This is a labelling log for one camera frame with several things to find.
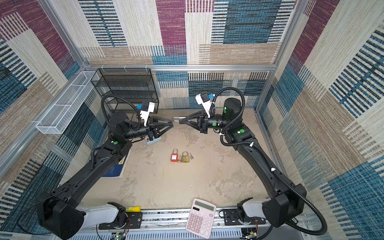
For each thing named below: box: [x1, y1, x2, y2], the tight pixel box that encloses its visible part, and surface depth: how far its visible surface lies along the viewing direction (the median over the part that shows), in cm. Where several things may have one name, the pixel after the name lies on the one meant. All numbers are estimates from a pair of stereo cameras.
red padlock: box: [171, 148, 179, 162], surface depth 96 cm
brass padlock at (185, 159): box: [181, 151, 190, 163], surface depth 96 cm
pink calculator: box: [185, 198, 217, 239], surface depth 74 cm
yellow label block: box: [125, 206, 142, 212], surface depth 77 cm
